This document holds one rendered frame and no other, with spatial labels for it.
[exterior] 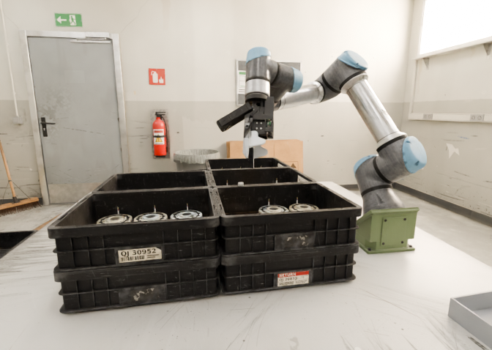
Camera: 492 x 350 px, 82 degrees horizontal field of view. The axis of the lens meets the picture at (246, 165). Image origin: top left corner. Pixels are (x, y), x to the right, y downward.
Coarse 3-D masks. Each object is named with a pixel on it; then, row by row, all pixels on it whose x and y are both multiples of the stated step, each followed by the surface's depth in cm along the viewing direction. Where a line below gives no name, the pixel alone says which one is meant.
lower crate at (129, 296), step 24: (144, 264) 70; (168, 264) 71; (192, 264) 72; (216, 264) 74; (72, 288) 69; (96, 288) 70; (120, 288) 71; (144, 288) 72; (168, 288) 74; (192, 288) 75; (216, 288) 77; (72, 312) 71
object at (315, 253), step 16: (224, 256) 74; (240, 256) 74; (256, 256) 75; (272, 256) 76; (288, 256) 77; (304, 256) 78; (320, 256) 79; (336, 256) 81; (352, 256) 82; (224, 272) 78; (240, 272) 76; (256, 272) 78; (272, 272) 78; (288, 272) 79; (320, 272) 81; (336, 272) 82; (352, 272) 84; (224, 288) 78; (240, 288) 77; (256, 288) 78; (272, 288) 78
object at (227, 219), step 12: (216, 192) 95; (336, 192) 94; (228, 216) 72; (240, 216) 73; (252, 216) 73; (264, 216) 74; (276, 216) 74; (288, 216) 75; (300, 216) 75; (312, 216) 76; (324, 216) 77; (336, 216) 77; (348, 216) 78
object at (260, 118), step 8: (248, 96) 82; (256, 96) 81; (264, 96) 82; (256, 104) 85; (264, 104) 82; (272, 104) 82; (256, 112) 83; (264, 112) 82; (272, 112) 82; (256, 120) 81; (264, 120) 80; (272, 120) 79; (256, 128) 81; (264, 128) 80; (272, 128) 79; (264, 136) 85; (272, 136) 83
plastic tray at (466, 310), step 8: (464, 296) 69; (472, 296) 70; (480, 296) 71; (488, 296) 71; (456, 304) 67; (464, 304) 70; (472, 304) 70; (480, 304) 71; (488, 304) 72; (448, 312) 70; (456, 312) 67; (464, 312) 66; (472, 312) 64; (480, 312) 70; (488, 312) 70; (456, 320) 68; (464, 320) 66; (472, 320) 64; (480, 320) 62; (488, 320) 68; (464, 328) 66; (472, 328) 64; (480, 328) 62; (488, 328) 60; (480, 336) 62; (488, 336) 60; (488, 344) 60
